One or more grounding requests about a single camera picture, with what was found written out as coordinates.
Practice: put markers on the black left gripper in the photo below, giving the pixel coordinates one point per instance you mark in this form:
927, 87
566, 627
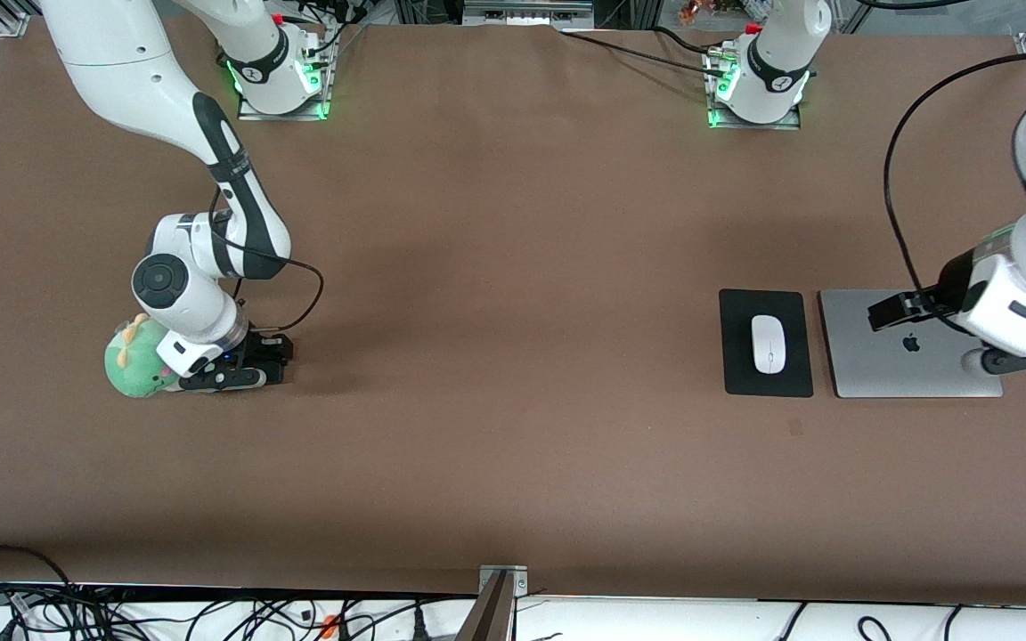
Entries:
950, 280

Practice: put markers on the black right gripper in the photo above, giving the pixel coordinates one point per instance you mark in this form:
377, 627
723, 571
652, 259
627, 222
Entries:
256, 345

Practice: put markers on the white computer mouse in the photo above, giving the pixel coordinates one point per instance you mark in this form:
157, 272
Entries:
769, 344

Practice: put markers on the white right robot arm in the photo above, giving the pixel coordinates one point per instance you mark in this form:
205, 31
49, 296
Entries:
121, 53

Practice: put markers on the black mouse pad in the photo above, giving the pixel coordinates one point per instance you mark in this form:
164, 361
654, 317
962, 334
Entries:
736, 343

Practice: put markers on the silver laptop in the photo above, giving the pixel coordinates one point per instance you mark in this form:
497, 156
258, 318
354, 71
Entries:
887, 365

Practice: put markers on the green dinosaur plush toy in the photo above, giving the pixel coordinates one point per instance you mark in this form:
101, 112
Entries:
134, 365

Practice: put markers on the grey metal box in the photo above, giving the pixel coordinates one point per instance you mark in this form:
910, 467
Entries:
526, 12

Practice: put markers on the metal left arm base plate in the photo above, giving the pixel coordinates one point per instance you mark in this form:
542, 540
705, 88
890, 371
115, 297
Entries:
789, 123

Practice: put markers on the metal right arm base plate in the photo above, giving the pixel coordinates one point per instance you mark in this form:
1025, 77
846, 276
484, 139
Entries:
248, 114

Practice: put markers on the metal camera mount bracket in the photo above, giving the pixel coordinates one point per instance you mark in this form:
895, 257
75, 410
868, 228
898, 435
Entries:
493, 605

